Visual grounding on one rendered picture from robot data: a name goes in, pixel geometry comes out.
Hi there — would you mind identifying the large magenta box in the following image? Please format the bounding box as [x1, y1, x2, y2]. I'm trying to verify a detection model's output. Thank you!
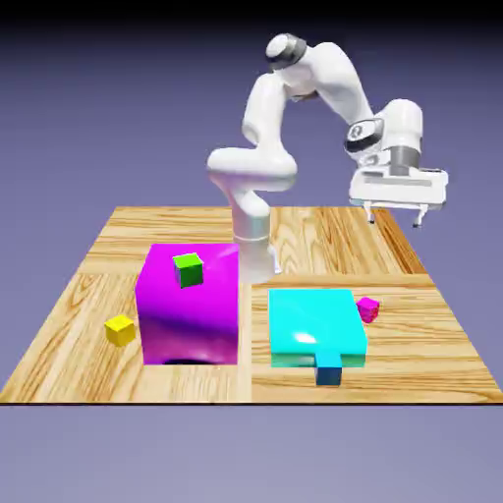
[134, 242, 241, 366]

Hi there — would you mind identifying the small cyan cube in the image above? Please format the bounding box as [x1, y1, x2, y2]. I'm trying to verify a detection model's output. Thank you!
[313, 352, 343, 387]

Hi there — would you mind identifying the large cyan box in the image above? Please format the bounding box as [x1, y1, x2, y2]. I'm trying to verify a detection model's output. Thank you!
[267, 289, 369, 369]

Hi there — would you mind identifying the small yellow cube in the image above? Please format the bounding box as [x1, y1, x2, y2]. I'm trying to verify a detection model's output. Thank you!
[103, 313, 138, 348]

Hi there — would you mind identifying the small green cube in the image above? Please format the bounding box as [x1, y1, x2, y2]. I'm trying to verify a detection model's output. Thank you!
[172, 252, 205, 290]

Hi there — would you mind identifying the small magenta cube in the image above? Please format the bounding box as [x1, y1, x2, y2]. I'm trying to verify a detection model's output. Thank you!
[356, 297, 381, 325]

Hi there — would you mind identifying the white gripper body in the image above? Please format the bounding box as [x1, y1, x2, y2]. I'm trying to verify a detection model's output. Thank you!
[348, 166, 449, 210]

